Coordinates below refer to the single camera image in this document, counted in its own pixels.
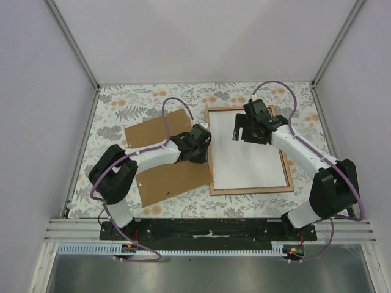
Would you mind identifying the printed pier photo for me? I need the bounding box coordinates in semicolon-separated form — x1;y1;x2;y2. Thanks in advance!
208;109;290;190

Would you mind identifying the brown cardboard backing board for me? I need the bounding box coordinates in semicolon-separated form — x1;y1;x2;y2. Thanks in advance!
125;117;212;208

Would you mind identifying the wooden picture frame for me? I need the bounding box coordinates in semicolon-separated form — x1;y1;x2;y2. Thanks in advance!
203;104;296;196

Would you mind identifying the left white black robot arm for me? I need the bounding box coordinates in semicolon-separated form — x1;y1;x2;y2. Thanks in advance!
88;123;212;240

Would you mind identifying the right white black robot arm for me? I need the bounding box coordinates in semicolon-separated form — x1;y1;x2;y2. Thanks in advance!
233;99;359;241

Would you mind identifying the floral patterned table mat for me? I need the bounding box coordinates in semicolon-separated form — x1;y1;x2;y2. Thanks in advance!
68;82;329;219

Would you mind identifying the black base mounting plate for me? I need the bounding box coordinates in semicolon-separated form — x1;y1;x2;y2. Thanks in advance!
99;217;318;248

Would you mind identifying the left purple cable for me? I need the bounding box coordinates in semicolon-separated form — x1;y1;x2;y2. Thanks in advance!
90;96;195;263

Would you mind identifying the purple cable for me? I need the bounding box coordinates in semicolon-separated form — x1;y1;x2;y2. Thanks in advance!
249;80;367;264
90;96;195;263

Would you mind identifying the white slotted cable duct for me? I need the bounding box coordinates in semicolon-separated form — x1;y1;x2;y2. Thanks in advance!
57;242;287;257

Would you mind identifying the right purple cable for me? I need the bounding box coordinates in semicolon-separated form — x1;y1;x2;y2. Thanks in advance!
249;80;367;264

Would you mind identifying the aluminium front rail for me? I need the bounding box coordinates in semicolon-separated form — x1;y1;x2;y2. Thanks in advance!
44;219;376;244

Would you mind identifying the right aluminium corner post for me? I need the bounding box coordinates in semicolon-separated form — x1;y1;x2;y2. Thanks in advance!
311;0;367;89

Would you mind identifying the aluminium corner post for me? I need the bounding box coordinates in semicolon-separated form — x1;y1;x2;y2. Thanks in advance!
43;0;100;91
311;0;367;89

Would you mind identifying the left aluminium corner post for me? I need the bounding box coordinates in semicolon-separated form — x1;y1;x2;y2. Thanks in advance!
43;0;100;91

